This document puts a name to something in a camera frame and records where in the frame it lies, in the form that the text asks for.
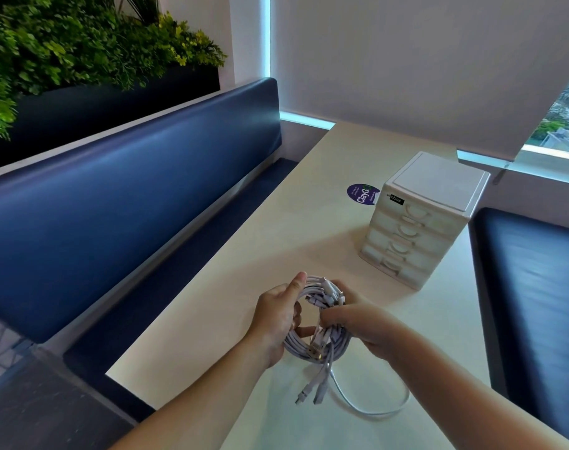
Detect person's left hand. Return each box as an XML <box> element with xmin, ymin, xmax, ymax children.
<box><xmin>244</xmin><ymin>271</ymin><xmax>318</xmax><ymax>370</ymax></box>

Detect person's right hand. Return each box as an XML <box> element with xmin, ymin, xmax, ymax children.
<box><xmin>319</xmin><ymin>281</ymin><xmax>409</xmax><ymax>364</ymax></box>

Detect single thin white cable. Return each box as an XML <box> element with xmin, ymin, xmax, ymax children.
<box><xmin>329</xmin><ymin>365</ymin><xmax>411</xmax><ymax>418</ymax></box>

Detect white mini drawer cabinet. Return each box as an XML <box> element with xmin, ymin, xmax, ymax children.
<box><xmin>359</xmin><ymin>151</ymin><xmax>491</xmax><ymax>291</ymax></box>

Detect person's right forearm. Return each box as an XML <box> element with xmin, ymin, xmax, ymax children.
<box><xmin>389</xmin><ymin>332</ymin><xmax>569</xmax><ymax>450</ymax></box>

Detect person's left forearm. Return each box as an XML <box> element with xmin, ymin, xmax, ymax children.
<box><xmin>108</xmin><ymin>334</ymin><xmax>271</xmax><ymax>450</ymax></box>

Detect black planter box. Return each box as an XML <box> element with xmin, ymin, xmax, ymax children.
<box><xmin>0</xmin><ymin>65</ymin><xmax>221</xmax><ymax>174</ymax></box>

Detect white table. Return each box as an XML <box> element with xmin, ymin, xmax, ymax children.
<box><xmin>105</xmin><ymin>121</ymin><xmax>569</xmax><ymax>450</ymax></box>

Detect round purple sticker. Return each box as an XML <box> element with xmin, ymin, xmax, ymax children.
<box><xmin>346</xmin><ymin>183</ymin><xmax>381</xmax><ymax>206</ymax></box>

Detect blue padded bench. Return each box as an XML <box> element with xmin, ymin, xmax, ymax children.
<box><xmin>471</xmin><ymin>207</ymin><xmax>569</xmax><ymax>436</ymax></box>
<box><xmin>0</xmin><ymin>77</ymin><xmax>299</xmax><ymax>423</ymax></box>

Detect white roller blind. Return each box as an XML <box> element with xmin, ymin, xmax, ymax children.
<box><xmin>270</xmin><ymin>0</ymin><xmax>569</xmax><ymax>163</ymax></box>

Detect glass window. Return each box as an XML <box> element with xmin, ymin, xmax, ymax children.
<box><xmin>523</xmin><ymin>60</ymin><xmax>569</xmax><ymax>158</ymax></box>

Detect green leafy plants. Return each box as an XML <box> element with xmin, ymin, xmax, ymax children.
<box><xmin>0</xmin><ymin>0</ymin><xmax>227</xmax><ymax>141</ymax></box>

